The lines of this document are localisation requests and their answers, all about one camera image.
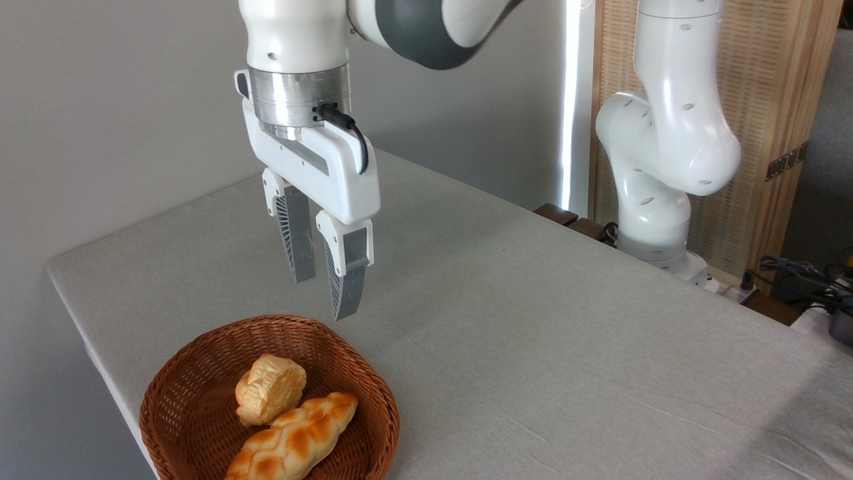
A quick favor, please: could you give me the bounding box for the black cable bundle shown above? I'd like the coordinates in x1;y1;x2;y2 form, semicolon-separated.
741;255;853;315

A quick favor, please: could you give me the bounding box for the round bread roll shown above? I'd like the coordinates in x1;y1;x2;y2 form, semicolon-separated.
235;353;308;428

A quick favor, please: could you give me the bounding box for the long braided bread loaf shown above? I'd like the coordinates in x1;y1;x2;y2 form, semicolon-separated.
224;391;359;480

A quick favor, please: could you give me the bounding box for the grey tablecloth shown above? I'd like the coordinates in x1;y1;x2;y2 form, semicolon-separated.
45;148;853;480

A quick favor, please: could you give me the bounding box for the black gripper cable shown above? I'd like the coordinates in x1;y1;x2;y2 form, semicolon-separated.
316;103;370;176

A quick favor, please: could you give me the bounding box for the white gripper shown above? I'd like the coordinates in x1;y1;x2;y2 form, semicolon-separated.
234;69;382;322

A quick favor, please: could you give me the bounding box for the dark brown wooden block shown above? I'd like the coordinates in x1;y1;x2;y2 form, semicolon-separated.
532;203;580;228
566;217;615;246

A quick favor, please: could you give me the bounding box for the grey metal pot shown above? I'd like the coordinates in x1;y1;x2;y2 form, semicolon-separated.
828;309;853;347

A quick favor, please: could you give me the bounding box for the wooden slatted folding screen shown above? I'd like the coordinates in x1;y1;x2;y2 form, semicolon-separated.
589;0;844;294

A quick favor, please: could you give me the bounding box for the dark metal screen hinge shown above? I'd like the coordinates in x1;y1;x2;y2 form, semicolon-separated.
764;141;810;182

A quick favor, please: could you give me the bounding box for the brown wicker basket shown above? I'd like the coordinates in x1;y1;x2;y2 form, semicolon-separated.
139;315;402;480

